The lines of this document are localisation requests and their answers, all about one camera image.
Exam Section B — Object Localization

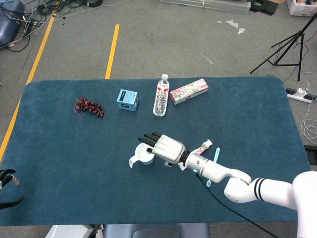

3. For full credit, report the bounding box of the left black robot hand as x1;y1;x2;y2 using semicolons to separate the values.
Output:
0;169;25;211

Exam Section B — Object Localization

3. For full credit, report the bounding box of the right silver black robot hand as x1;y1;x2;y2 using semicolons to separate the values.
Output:
138;131;187;167

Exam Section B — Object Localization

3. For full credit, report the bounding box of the white cup with handle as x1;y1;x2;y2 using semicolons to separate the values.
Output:
128;143;156;169

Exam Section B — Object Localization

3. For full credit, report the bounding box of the floral toothpaste tube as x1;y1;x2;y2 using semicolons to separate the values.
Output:
178;139;213;172

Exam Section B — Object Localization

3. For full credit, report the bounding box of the light blue toothbrush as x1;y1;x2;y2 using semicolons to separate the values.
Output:
206;148;220;188

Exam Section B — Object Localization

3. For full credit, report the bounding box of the floral pink box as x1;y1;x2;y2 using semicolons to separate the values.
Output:
169;78;210;106

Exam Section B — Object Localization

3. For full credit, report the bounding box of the light blue speaker box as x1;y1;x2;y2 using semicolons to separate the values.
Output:
116;89;139;112

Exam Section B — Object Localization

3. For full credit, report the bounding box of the white panel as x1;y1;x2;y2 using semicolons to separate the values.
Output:
45;224;105;238

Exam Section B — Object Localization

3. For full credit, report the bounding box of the clear plastic water bottle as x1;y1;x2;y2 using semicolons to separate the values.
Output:
153;73;170;117

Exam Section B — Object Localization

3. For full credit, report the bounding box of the blue table mat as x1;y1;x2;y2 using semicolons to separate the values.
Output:
0;76;313;227

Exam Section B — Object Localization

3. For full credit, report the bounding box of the red grape bunch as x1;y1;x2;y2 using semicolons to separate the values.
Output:
74;97;105;121

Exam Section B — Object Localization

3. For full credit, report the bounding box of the white power strip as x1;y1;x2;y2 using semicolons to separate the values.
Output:
286;87;317;104

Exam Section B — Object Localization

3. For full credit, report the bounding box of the blue grey machine base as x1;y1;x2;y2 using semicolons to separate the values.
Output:
0;0;25;47

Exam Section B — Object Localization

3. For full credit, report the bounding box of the black tripod stand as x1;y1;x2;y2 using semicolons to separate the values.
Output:
250;13;317;82

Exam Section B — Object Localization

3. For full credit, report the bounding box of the white plastic basket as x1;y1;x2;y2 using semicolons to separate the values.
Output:
287;0;317;17

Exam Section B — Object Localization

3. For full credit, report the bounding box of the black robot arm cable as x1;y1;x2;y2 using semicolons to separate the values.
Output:
195;173;280;238

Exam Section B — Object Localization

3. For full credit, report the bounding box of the white coiled cable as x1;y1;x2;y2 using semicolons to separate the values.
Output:
282;72;317;143

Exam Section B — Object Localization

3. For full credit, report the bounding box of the aluminium profile rail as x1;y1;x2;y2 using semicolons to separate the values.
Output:
159;0;251;14

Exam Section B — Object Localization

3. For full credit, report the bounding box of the black metal bracket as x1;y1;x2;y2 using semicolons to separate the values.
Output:
249;0;278;16

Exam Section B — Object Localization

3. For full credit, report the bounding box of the black cable tangle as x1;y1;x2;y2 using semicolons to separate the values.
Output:
0;0;127;53

